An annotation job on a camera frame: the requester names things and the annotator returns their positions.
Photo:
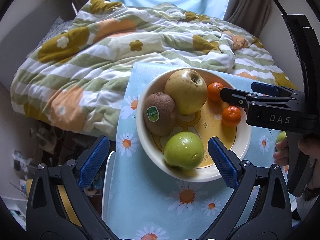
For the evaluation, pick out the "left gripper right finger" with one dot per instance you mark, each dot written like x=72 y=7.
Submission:
x=259 y=207

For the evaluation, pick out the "small green apple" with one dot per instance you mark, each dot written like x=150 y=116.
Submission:
x=184 y=150

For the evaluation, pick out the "brown kiwi with sticker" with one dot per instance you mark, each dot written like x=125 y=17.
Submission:
x=159 y=114

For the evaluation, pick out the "right brown curtain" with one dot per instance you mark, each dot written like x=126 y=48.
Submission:
x=250 y=15

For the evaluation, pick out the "small dimpled mandarin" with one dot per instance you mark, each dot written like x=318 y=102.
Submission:
x=214 y=90

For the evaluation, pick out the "grey headboard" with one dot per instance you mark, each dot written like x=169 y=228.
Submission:
x=27 y=33

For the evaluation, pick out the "yellow apple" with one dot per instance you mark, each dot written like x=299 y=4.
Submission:
x=188 y=90

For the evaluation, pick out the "cream yellow duck bowl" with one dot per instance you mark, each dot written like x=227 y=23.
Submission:
x=205 y=123

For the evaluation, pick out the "blue daisy tablecloth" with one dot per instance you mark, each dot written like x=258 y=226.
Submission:
x=141 y=201

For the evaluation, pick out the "person's right hand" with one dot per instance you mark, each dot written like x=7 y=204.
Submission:
x=307 y=146

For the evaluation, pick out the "large green apple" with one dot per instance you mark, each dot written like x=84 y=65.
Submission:
x=281 y=136

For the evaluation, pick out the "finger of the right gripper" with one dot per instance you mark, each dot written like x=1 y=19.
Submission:
x=270 y=90
x=238 y=98

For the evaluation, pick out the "green striped floral duvet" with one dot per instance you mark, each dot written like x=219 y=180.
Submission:
x=76 y=80

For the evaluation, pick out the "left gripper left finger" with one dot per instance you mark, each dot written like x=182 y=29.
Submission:
x=57 y=206

